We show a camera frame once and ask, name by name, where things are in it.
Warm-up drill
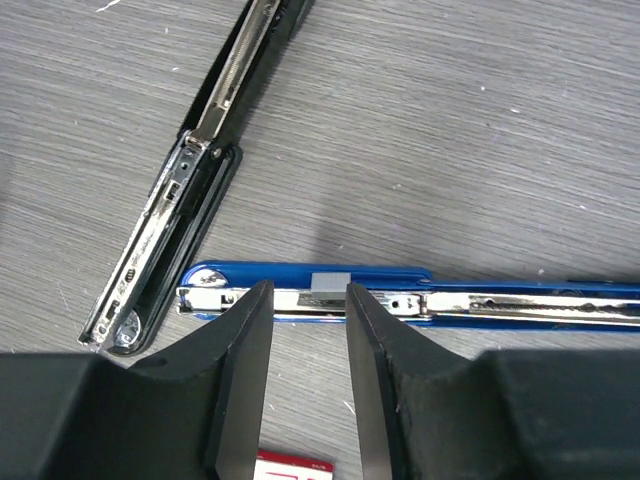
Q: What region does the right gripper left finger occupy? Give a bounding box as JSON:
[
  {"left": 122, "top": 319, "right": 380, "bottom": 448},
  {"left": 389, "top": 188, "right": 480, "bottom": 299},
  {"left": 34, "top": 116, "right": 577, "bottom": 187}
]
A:
[{"left": 1, "top": 281, "right": 274, "bottom": 479}]

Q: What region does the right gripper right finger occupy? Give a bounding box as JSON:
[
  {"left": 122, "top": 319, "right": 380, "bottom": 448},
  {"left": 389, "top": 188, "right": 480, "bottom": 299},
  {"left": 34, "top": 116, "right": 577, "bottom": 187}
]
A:
[{"left": 346, "top": 284, "right": 639, "bottom": 479}]

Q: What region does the red white staple box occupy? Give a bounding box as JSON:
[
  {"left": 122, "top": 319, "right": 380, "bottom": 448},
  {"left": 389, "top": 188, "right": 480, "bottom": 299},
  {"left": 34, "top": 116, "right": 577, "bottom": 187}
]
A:
[{"left": 253, "top": 450, "right": 334, "bottom": 480}]

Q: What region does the silver staple strip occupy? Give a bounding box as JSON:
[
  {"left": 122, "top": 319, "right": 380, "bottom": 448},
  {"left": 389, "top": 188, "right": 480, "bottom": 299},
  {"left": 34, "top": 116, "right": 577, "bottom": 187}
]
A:
[{"left": 310, "top": 272, "right": 351, "bottom": 302}]

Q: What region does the black stapler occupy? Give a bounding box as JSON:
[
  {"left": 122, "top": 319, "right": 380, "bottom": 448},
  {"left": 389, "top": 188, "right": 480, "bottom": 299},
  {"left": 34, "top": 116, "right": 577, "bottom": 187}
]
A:
[{"left": 78, "top": 0, "right": 313, "bottom": 357}]

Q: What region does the blue stapler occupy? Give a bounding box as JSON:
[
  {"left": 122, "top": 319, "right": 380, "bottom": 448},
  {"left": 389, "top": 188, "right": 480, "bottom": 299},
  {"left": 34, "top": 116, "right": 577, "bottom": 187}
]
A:
[{"left": 176, "top": 260, "right": 639, "bottom": 332}]

